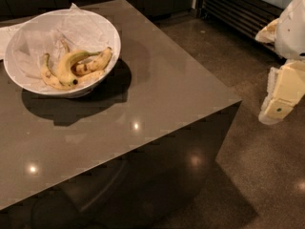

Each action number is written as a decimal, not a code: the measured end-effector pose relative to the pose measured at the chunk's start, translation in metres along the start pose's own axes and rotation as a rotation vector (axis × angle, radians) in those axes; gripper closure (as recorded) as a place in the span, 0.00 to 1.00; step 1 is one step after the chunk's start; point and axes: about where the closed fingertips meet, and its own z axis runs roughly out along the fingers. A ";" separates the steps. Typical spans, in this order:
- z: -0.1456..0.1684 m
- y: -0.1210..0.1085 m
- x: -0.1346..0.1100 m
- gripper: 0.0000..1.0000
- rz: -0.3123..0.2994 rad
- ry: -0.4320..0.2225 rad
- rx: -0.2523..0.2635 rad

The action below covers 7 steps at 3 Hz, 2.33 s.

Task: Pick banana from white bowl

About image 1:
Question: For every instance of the spotted banana bottom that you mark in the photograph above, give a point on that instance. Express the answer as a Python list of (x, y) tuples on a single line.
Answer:
[(90, 78)]

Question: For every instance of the spotted banana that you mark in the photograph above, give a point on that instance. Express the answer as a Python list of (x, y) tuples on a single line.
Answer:
[(48, 77), (90, 78), (99, 63)]

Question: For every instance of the white paper liner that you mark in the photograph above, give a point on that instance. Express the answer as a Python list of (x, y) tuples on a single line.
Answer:
[(79, 29)]

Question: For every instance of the spotted banana right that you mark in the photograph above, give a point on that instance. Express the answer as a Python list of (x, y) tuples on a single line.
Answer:
[(99, 63)]

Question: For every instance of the yellow green banana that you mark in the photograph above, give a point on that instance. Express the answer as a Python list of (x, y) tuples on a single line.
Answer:
[(63, 71)]

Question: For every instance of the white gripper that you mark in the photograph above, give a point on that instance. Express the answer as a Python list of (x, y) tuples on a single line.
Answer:
[(292, 32)]

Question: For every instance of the dark appliance with vent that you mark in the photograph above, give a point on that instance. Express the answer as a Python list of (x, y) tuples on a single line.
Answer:
[(246, 16)]

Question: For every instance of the spotted banana left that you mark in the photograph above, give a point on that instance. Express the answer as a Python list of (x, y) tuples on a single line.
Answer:
[(48, 77)]

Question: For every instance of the white bowl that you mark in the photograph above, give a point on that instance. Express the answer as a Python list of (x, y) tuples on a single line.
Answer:
[(105, 26)]

